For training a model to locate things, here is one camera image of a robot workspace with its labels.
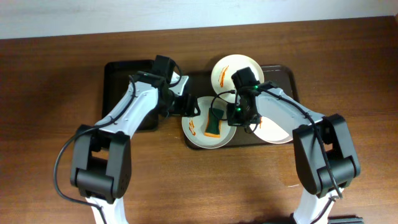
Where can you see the small black tray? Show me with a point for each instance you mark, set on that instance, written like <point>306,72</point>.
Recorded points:
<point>116,83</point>

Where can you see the green orange sponge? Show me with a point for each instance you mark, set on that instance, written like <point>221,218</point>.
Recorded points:
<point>213,126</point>

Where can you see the white plate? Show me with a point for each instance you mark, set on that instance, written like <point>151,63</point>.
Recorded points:
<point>270,132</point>
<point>223,70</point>
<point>194,128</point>

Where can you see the large brown tray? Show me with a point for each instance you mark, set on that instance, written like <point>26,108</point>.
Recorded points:
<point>199,84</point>

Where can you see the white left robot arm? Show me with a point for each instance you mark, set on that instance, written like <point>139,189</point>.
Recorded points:
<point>101,165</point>

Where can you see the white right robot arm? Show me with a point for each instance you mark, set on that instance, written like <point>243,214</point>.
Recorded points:
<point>325,159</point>

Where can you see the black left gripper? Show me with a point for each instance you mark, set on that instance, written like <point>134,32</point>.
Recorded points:
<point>189,106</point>

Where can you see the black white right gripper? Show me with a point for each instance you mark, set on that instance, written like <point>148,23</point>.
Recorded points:
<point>236,116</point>

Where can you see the white plate back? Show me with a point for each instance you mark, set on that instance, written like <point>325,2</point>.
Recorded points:
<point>223,70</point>

